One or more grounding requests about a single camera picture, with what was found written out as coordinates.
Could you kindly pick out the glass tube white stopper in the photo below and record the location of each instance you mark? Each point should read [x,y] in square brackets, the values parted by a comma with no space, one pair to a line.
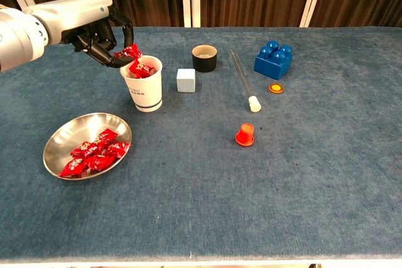
[255,104]

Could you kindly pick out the white paper cup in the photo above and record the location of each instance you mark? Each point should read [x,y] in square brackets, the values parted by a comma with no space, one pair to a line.
[146,92]

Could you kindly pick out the round steel plate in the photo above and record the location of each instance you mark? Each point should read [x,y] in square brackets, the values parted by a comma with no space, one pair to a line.
[72,130]

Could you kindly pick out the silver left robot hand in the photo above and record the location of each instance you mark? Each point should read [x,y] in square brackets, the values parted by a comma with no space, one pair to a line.
[72,17]

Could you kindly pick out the orange round disc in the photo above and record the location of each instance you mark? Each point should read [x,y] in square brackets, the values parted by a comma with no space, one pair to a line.
[276,88]

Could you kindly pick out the blue building block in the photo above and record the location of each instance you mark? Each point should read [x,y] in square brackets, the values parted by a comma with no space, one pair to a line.
[270,67]

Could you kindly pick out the black cup beige inside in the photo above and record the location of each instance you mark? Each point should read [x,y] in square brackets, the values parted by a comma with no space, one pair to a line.
[204,65]

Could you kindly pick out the blue felt table cover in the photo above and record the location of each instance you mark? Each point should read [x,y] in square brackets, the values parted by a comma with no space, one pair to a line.
[201,202]

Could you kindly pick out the small red cap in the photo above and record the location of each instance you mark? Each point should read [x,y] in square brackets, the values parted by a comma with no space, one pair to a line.
[244,136]

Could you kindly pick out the light blue cube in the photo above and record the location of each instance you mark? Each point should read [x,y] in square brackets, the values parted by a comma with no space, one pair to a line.
[186,81]

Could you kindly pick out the red candy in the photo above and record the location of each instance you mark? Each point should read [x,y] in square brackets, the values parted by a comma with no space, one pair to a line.
[117,149]
[84,149]
[100,162]
[106,136]
[72,167]
[130,51]
[142,68]

